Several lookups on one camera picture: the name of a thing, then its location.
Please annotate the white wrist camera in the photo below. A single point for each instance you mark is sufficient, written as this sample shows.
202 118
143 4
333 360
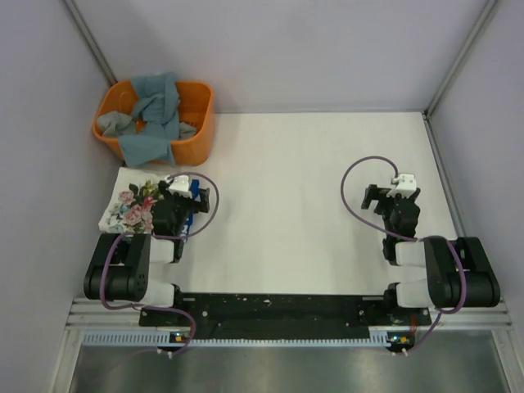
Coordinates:
180 184
403 185

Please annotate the grey t shirt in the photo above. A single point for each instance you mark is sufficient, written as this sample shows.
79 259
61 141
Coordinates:
115 124

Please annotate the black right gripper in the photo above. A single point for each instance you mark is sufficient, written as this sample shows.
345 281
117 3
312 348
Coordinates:
375 193

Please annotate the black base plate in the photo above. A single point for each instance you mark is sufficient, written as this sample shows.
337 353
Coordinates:
278 316

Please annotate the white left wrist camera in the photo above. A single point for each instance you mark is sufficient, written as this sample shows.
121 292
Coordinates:
180 184

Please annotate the white floral folded t shirt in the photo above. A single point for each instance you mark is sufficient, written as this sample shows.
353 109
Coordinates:
130 208

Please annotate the light blue cable duct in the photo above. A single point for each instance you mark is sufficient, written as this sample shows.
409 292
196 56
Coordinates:
175 339

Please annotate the orange plastic laundry basket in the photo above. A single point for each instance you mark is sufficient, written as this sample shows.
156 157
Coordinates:
196 108

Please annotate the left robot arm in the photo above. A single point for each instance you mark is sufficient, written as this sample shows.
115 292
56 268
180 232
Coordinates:
120 268

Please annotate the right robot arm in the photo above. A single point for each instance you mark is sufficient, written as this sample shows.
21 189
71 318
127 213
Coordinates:
457 272

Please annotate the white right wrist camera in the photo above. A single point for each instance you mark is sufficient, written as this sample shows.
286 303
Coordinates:
403 185

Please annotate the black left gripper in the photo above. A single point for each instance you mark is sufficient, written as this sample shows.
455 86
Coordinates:
196 205

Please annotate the teal blue t shirt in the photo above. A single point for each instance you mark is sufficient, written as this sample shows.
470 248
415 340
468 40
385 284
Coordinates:
157 106

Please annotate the aluminium frame rail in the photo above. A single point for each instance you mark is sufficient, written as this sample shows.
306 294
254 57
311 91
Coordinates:
90 313

